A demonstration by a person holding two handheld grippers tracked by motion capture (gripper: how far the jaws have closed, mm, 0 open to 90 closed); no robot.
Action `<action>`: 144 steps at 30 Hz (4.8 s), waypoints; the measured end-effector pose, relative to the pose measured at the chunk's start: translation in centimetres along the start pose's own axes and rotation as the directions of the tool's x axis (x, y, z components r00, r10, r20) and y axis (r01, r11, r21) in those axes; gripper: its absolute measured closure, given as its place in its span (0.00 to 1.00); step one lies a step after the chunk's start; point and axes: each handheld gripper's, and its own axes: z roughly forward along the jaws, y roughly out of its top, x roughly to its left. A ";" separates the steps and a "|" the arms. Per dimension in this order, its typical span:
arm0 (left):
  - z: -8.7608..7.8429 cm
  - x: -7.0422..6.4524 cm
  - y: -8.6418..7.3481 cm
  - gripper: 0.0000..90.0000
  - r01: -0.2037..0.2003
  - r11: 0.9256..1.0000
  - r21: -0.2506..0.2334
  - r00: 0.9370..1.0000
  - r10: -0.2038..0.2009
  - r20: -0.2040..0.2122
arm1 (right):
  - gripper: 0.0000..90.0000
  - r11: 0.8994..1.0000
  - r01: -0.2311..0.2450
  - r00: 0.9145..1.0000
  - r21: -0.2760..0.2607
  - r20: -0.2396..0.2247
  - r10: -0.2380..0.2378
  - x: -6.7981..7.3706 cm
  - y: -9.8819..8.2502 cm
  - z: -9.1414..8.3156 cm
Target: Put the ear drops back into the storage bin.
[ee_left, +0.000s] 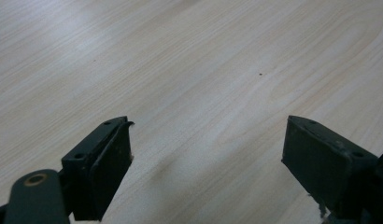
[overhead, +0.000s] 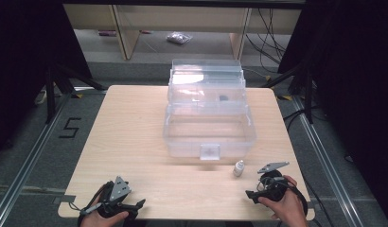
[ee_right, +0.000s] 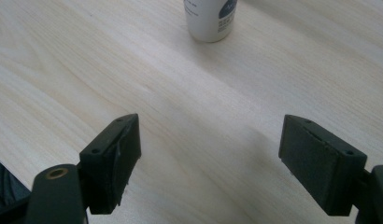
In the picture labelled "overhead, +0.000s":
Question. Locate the pink object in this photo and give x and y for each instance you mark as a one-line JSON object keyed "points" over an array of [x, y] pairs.
{"points": [[107, 32]]}

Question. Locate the person's left hand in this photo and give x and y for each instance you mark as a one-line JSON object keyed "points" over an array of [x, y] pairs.
{"points": [[100, 220]]}

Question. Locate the clear plastic storage box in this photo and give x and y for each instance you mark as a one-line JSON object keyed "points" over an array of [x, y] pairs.
{"points": [[209, 126]]}

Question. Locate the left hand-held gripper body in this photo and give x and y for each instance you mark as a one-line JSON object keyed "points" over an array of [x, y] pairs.
{"points": [[119, 189]]}

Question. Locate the aluminium floor rail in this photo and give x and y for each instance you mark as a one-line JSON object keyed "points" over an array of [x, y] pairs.
{"points": [[28, 157], [324, 157]]}

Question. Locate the clear plastic bag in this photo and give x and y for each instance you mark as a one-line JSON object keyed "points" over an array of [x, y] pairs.
{"points": [[179, 38]]}

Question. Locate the person's right hand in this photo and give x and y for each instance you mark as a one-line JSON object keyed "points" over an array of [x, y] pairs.
{"points": [[288, 209]]}

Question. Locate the small white dropper bottle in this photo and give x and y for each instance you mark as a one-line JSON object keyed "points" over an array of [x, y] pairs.
{"points": [[238, 169]]}

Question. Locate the wooden shelf unit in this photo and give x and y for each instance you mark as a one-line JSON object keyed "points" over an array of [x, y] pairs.
{"points": [[182, 19]]}

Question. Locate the black metal stand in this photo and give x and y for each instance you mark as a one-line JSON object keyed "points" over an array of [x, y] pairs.
{"points": [[51, 94], [304, 91]]}

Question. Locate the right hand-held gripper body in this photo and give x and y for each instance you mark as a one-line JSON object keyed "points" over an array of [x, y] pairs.
{"points": [[272, 184]]}

